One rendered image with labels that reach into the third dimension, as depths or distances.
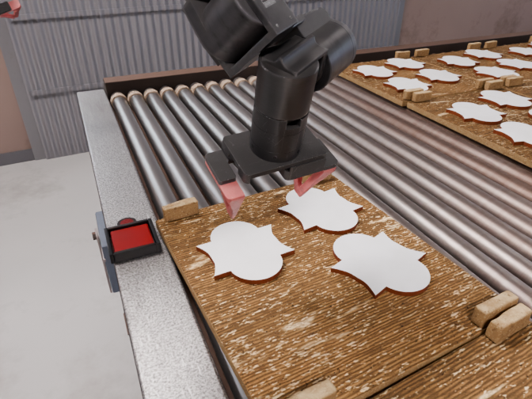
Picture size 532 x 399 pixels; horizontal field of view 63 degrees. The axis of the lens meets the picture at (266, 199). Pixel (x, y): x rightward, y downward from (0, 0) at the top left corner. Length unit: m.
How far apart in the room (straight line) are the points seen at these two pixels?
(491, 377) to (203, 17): 0.47
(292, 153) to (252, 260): 0.21
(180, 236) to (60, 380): 1.18
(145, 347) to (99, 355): 1.26
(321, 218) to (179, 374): 0.33
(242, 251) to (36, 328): 1.47
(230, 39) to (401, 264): 0.38
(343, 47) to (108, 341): 1.57
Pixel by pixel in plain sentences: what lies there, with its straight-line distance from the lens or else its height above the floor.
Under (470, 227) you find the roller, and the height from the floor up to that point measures 0.92.
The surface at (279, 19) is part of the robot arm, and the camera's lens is 0.41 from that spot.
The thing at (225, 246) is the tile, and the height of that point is 0.94.
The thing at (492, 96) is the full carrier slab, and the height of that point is 0.95.
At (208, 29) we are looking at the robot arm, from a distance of 0.43.
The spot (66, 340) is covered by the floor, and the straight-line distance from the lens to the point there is 1.92.
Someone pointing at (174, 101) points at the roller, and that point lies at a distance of 1.32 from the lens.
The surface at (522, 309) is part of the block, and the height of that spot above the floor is 0.96.
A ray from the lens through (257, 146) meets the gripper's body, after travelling 0.46.
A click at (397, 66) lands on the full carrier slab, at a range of 1.63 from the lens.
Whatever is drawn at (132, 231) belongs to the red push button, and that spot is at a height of 0.93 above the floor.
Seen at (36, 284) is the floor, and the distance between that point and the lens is 2.22.
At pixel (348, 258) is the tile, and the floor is 0.94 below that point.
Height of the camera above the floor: 1.34
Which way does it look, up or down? 32 degrees down
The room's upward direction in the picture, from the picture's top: straight up
